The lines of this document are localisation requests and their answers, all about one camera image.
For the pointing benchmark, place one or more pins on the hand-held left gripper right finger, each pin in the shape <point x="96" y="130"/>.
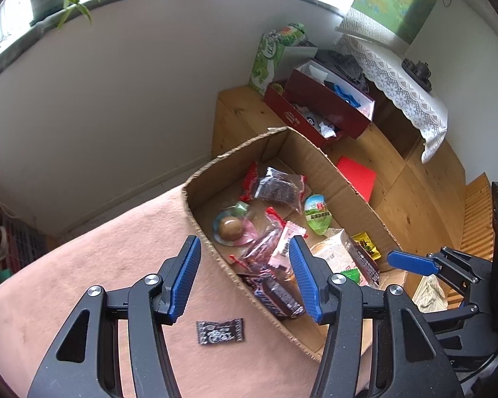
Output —
<point x="305" y="282"/>

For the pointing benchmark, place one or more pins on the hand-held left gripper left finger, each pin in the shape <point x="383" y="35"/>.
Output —
<point x="184" y="282"/>

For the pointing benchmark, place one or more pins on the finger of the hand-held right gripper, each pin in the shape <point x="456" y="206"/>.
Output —
<point x="452" y="319"/>
<point x="411" y="262"/>

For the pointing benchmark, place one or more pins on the brown chocolate bar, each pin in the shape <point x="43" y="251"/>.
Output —
<point x="274" y="296"/>

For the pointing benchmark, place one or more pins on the yellow candy packet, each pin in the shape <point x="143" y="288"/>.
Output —
<point x="366" y="243"/>

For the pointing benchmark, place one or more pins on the green lid jelly cup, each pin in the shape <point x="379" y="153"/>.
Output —
<point x="317" y="211"/>

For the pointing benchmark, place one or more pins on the clear egg packet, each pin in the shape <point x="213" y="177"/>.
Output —
<point x="232" y="228"/>

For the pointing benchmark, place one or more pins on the cardboard box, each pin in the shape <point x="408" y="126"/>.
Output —
<point x="315" y="161"/>

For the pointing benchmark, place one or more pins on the clear packet of dark snacks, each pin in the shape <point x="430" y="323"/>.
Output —
<point x="278" y="188"/>

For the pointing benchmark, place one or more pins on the crumpled beige cloth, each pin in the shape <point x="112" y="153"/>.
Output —
<point x="429" y="296"/>

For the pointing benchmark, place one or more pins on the red white candy packet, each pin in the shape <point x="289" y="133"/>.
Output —
<point x="284" y="248"/>

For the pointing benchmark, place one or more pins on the clear red snack packet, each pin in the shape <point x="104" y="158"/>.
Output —
<point x="261" y="248"/>

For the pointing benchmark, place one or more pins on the black candy packet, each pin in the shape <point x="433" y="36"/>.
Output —
<point x="220" y="331"/>

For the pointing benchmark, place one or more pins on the wooden slatted board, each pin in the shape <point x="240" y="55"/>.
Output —
<point x="477" y="215"/>

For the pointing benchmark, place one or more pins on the red paper sheet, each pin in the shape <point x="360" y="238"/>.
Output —
<point x="359" y="176"/>

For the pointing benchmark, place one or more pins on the white crumpled paper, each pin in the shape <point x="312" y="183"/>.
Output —
<point x="321" y="124"/>

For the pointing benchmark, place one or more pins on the dark plastic crate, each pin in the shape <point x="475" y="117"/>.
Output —
<point x="20" y="240"/>

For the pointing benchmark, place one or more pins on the blue plastic parts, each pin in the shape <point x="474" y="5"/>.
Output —
<point x="348" y="95"/>

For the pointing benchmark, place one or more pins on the white lace cloth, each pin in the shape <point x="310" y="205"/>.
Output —
<point x="398" y="83"/>

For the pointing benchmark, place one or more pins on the dark red box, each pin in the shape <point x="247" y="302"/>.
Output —
<point x="328" y="97"/>

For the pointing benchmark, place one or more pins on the dark small ornament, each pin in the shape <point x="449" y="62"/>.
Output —
<point x="417" y="70"/>

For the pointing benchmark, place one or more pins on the dark lace cloth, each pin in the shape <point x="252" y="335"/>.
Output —
<point x="342" y="64"/>

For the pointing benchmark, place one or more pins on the green white carton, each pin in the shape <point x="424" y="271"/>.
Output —
<point x="272" y="60"/>

